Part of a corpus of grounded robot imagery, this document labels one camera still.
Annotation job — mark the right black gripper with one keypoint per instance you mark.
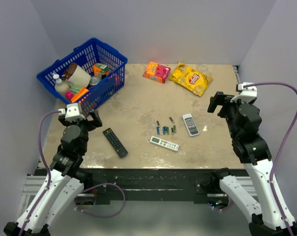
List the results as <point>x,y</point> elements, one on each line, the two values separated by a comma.
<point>221,99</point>

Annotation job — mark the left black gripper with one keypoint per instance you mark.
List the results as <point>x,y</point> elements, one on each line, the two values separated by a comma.
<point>96,122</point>

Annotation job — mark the small white remote control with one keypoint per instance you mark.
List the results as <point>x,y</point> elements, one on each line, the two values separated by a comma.
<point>190,125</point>

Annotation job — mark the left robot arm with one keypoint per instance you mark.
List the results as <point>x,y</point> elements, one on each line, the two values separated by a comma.
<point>64,180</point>

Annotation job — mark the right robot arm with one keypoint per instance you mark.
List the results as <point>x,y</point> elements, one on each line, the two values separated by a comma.
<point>268,214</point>

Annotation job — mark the black TV remote control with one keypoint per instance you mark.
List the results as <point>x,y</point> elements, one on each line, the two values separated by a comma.
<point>115,143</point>

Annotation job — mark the long white remote control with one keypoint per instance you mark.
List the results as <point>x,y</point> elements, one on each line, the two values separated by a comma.
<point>163,143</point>

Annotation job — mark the yellow Lays chips bag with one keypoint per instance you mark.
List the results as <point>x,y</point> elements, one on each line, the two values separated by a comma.
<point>191,79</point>

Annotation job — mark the orange box in basket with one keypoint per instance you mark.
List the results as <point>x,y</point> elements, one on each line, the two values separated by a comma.
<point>79,94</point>

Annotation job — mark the light green packet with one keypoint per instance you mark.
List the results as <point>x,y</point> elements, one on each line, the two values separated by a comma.
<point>75,88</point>

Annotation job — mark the pink small box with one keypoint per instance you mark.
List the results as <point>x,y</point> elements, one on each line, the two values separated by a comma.
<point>69,95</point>

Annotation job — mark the metal tin can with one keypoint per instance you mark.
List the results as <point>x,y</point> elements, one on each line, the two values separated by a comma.
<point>94,81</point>

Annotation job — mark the white bottle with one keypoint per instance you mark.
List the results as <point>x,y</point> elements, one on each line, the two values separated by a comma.
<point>61,86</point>

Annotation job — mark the cream cylindrical container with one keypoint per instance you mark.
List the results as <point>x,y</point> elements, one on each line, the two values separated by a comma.
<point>75,74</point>

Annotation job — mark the orange green juice carton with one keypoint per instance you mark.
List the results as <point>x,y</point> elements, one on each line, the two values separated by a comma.
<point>100,70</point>

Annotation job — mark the blue battery middle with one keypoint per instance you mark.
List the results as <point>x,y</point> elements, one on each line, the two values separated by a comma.
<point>164,130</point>

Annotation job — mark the orange pink snack box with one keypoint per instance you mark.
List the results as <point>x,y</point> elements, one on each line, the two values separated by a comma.
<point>156,72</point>

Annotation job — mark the blue plastic shopping basket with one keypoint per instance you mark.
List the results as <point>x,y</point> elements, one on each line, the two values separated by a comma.
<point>86,55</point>

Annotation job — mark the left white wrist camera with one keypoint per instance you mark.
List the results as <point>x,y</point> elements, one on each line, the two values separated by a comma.
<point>74,111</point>

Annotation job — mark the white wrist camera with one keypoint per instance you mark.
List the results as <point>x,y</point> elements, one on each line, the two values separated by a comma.
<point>74,111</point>
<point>247,93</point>

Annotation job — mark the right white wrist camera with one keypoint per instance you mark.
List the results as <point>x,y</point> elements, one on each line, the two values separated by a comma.
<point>247,93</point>

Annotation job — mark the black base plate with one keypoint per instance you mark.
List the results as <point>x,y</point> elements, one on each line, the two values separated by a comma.
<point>164,185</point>

